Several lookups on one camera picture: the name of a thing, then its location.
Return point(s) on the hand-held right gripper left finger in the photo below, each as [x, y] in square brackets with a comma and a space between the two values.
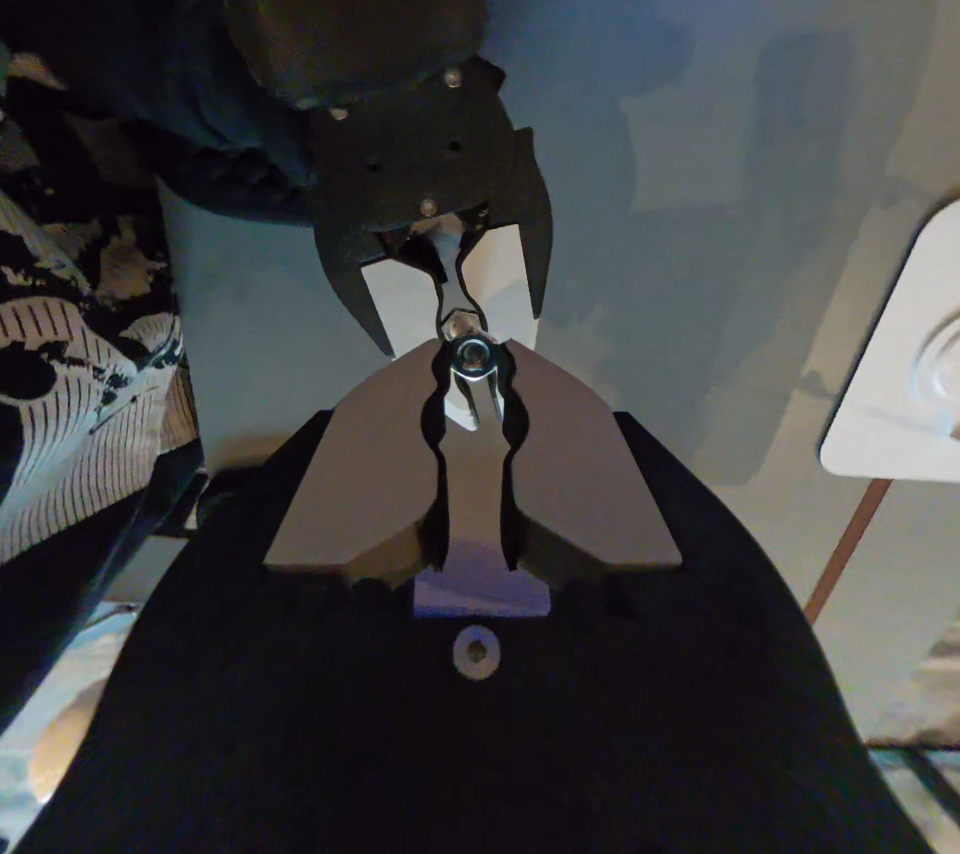
[352, 486]

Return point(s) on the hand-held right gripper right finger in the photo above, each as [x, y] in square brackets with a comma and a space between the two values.
[592, 486]

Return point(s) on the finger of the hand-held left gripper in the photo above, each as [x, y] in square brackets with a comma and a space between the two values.
[506, 276]
[397, 306]

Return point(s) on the steel hex nut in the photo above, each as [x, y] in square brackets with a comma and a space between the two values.
[454, 325]

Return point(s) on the steel hex bolt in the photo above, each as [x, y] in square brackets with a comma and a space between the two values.
[484, 366]

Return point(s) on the person's printed black shirt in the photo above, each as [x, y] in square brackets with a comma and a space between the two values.
[67, 381]

